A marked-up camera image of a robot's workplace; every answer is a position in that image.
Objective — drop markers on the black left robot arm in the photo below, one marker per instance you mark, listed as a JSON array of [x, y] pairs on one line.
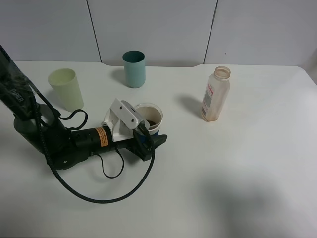
[[41, 125]]

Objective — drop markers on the teal plastic cup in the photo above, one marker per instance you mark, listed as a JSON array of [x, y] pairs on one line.
[[134, 68]]

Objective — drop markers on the glass cup with blue sleeve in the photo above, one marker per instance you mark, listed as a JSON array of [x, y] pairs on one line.
[[152, 114]]

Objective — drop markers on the pale green plastic cup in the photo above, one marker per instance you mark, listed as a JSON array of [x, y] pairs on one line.
[[65, 84]]

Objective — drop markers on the clear plastic drink bottle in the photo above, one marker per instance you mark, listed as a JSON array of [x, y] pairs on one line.
[[216, 92]]

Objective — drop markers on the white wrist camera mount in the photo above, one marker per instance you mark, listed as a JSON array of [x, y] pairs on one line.
[[122, 118]]

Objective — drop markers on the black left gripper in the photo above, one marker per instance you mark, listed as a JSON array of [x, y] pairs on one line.
[[89, 142]]

